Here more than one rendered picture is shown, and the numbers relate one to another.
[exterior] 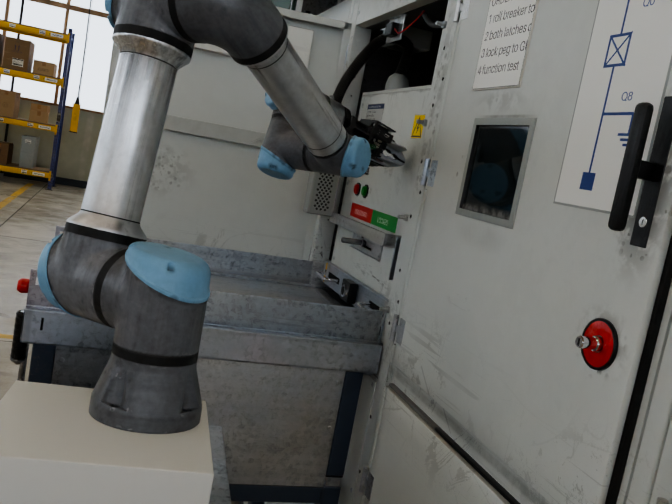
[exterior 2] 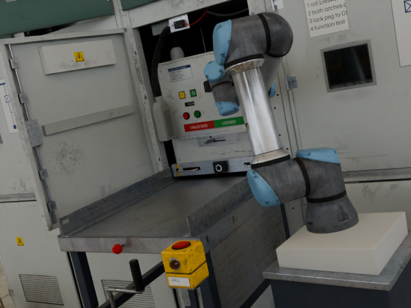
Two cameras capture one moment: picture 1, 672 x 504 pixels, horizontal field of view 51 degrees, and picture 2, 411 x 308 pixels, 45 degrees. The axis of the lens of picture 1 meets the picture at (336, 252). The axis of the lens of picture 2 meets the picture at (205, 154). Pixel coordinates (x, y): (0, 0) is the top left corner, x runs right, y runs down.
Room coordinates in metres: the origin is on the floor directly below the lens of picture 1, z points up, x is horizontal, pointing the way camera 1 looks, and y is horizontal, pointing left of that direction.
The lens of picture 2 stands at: (0.05, 1.35, 1.31)
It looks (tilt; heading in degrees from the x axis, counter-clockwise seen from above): 9 degrees down; 321
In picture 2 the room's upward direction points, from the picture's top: 12 degrees counter-clockwise
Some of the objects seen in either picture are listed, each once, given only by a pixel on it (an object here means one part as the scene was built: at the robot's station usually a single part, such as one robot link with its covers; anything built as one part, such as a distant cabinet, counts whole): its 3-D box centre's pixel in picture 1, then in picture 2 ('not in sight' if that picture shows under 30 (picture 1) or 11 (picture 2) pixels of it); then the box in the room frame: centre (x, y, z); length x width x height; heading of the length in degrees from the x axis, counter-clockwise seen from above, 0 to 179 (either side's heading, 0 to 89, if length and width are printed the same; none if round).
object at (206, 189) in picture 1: (220, 136); (87, 121); (2.00, 0.38, 1.21); 0.63 x 0.07 x 0.74; 99
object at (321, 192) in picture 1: (324, 182); (164, 120); (1.89, 0.07, 1.14); 0.08 x 0.05 x 0.17; 109
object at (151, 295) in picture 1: (160, 295); (318, 170); (0.96, 0.23, 0.97); 0.13 x 0.12 x 0.14; 61
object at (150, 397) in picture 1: (151, 379); (328, 208); (0.95, 0.22, 0.86); 0.15 x 0.15 x 0.10
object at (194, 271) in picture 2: not in sight; (185, 263); (1.07, 0.67, 0.85); 0.08 x 0.08 x 0.10; 19
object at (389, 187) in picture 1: (375, 190); (211, 110); (1.72, -0.07, 1.15); 0.48 x 0.01 x 0.48; 19
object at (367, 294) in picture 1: (362, 293); (224, 165); (1.72, -0.08, 0.89); 0.54 x 0.05 x 0.06; 19
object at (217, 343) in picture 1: (197, 304); (179, 209); (1.60, 0.29, 0.82); 0.68 x 0.62 x 0.06; 109
